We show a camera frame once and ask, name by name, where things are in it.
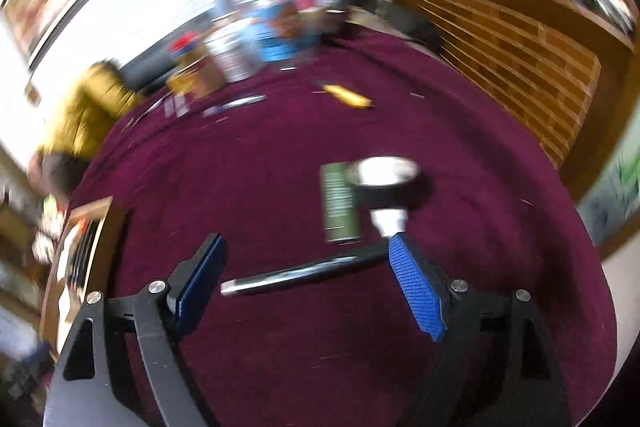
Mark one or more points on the white plastic jar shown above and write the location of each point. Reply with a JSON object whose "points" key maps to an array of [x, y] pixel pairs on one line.
{"points": [[232, 52]]}

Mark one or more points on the clear jar blue label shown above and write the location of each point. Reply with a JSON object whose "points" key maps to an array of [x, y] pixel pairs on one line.
{"points": [[282, 32]]}

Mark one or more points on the pen refill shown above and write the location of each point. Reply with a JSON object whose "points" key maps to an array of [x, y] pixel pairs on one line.
{"points": [[235, 103]]}

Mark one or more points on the green lighter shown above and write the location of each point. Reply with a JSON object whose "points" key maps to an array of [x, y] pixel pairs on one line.
{"points": [[340, 202]]}

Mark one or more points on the black art marker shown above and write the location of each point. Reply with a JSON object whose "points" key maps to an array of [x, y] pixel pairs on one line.
{"points": [[305, 273]]}

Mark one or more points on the black tape roll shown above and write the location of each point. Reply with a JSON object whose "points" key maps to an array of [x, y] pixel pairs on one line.
{"points": [[387, 187]]}

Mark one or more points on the yellow cloth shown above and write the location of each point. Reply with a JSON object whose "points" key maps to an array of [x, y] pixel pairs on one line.
{"points": [[92, 107]]}

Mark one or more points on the white paper piece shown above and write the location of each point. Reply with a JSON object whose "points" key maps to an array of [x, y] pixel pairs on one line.
{"points": [[390, 221]]}

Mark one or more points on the yellow pen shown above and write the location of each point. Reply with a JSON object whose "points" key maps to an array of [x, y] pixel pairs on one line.
{"points": [[347, 96]]}

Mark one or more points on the orange container with sticks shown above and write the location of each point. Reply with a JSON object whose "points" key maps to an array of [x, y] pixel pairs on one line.
{"points": [[192, 74]]}

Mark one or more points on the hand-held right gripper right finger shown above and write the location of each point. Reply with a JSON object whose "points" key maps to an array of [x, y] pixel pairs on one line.
{"points": [[415, 287]]}

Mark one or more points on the wooden counter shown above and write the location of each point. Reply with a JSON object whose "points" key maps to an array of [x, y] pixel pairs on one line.
{"points": [[510, 57]]}

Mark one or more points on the maroon tablecloth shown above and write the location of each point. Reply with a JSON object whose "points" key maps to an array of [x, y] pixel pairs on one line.
{"points": [[275, 157]]}

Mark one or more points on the bamboo wall picture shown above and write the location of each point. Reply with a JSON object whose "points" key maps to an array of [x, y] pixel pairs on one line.
{"points": [[612, 192]]}

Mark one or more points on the cardboard box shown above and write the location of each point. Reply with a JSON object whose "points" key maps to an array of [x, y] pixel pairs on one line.
{"points": [[105, 227]]}

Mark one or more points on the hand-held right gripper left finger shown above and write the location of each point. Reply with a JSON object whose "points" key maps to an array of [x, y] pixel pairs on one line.
{"points": [[200, 282]]}

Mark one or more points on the black sofa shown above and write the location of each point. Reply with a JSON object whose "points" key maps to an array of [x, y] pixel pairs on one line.
{"points": [[147, 69]]}

